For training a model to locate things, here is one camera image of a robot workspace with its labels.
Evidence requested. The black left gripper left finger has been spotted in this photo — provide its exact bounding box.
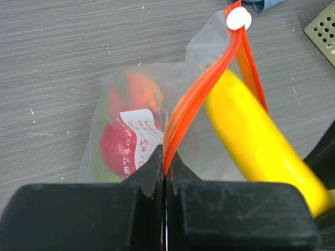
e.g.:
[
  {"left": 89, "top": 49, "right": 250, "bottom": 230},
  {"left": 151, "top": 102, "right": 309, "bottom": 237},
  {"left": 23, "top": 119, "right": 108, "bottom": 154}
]
[{"left": 1, "top": 146, "right": 164, "bottom": 250}]

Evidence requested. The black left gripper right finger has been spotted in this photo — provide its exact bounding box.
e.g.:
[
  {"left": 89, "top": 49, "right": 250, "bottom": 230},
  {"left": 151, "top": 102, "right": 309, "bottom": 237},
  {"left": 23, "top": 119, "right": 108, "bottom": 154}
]
[{"left": 166, "top": 154, "right": 321, "bottom": 250}]

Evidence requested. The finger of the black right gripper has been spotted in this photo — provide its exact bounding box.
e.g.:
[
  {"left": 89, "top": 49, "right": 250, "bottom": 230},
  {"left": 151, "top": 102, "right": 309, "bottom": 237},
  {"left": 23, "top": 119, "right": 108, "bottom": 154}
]
[{"left": 304, "top": 125, "right": 335, "bottom": 190}]

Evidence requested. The yellow banana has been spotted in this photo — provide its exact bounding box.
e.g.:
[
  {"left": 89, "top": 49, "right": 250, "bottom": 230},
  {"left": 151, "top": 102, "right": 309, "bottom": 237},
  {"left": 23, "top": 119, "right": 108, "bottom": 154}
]
[{"left": 204, "top": 70, "right": 334, "bottom": 217}]

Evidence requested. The red apple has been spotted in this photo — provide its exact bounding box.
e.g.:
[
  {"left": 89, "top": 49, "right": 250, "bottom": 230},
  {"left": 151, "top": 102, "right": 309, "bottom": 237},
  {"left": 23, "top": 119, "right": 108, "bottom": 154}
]
[{"left": 99, "top": 121, "right": 137, "bottom": 178}]

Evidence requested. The clear zip bag orange zipper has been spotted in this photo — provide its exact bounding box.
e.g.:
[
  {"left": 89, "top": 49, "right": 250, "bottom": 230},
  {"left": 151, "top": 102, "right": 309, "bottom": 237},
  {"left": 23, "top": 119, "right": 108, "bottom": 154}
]
[{"left": 79, "top": 1, "right": 266, "bottom": 182}]

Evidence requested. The orange peach fruit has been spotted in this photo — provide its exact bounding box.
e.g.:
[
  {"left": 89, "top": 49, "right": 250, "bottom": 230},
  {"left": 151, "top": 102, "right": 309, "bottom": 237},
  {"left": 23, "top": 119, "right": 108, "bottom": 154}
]
[{"left": 108, "top": 72, "right": 163, "bottom": 116}]

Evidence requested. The pale green plastic basket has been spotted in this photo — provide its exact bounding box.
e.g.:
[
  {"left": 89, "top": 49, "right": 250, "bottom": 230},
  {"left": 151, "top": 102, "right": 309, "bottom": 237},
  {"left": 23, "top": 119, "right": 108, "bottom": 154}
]
[{"left": 304, "top": 1, "right": 335, "bottom": 66}]

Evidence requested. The blue folded cloth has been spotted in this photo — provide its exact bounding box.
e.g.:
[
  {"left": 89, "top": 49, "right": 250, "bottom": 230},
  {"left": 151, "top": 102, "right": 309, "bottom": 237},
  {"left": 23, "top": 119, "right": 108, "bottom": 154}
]
[{"left": 243, "top": 0, "right": 285, "bottom": 13}]

